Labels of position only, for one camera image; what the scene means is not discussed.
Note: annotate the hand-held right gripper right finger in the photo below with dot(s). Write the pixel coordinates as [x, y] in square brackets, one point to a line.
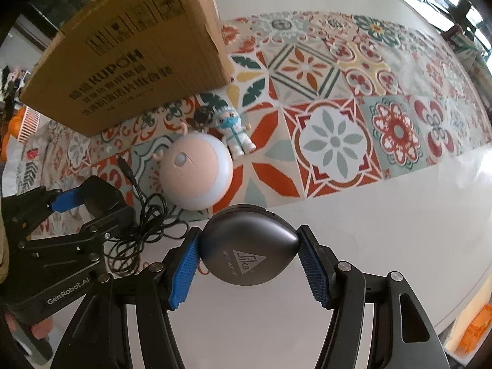
[313, 269]

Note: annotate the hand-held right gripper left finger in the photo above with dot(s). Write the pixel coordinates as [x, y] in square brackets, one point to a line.
[184, 273]

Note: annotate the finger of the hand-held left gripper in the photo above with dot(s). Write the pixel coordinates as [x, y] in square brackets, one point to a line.
[115, 223]
[65, 200]

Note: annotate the black power adapter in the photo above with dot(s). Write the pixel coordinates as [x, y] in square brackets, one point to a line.
[103, 196]

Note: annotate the grey computer mouse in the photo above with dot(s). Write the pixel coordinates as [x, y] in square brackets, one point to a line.
[250, 246]

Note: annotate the round pink white mouse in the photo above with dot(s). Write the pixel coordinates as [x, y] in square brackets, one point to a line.
[196, 173]

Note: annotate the masked white suit figurine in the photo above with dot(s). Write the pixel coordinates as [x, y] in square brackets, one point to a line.
[232, 132]

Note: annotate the cardboard box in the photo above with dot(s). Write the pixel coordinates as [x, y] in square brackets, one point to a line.
[130, 53]

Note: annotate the person's left hand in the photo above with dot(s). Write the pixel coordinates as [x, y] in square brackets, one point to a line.
[38, 328]

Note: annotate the white basket of oranges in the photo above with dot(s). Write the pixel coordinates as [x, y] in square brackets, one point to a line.
[32, 123]

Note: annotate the orange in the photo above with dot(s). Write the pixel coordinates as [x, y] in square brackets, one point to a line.
[15, 121]

